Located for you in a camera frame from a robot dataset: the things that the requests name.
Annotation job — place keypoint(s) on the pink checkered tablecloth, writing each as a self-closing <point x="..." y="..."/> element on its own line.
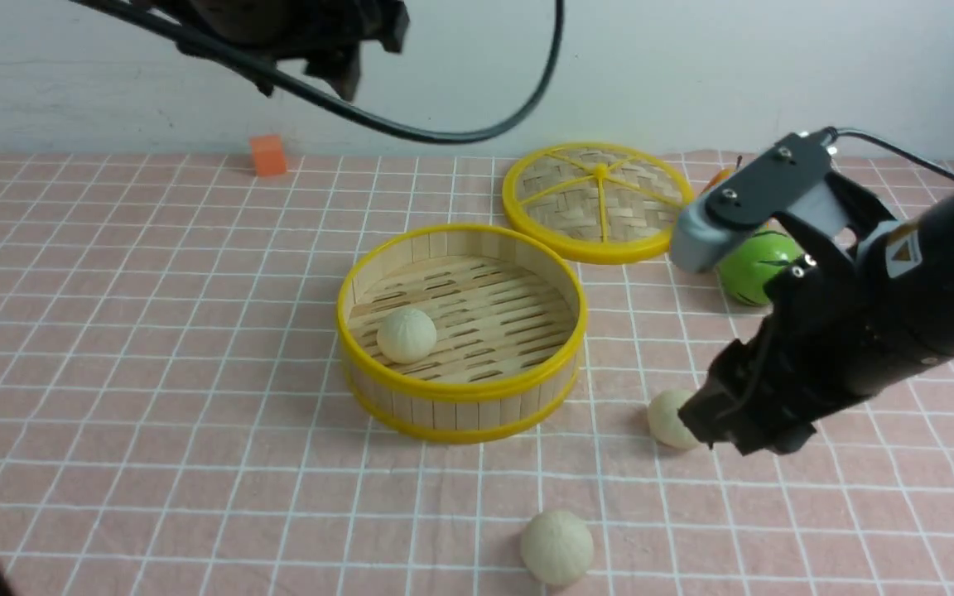
<point x="173" y="419"/>

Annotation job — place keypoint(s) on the woven bamboo steamer lid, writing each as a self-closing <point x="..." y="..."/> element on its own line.
<point x="596" y="203"/>

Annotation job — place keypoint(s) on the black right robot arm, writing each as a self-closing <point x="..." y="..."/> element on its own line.
<point x="928" y="293"/>

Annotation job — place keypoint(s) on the white bun front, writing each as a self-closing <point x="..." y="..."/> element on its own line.
<point x="557" y="547"/>

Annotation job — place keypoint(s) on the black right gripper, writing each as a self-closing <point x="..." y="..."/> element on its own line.
<point x="836" y="336"/>

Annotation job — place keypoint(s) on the white bun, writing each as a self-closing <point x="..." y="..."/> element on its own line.
<point x="664" y="424"/>
<point x="407" y="335"/>
<point x="557" y="547"/>

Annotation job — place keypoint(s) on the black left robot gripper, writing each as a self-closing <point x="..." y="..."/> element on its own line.
<point x="325" y="34"/>

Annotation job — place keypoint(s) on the orange cube block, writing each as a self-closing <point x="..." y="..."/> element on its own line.
<point x="268" y="155"/>

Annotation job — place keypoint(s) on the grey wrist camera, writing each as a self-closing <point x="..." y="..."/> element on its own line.
<point x="788" y="182"/>

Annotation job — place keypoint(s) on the orange yellow toy pear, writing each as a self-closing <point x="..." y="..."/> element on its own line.
<point x="722" y="175"/>

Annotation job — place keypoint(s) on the bamboo steamer tray yellow rim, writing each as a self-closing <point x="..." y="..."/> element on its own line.
<point x="510" y="319"/>

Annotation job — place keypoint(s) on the green toy watermelon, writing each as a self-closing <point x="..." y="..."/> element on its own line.
<point x="744" y="273"/>

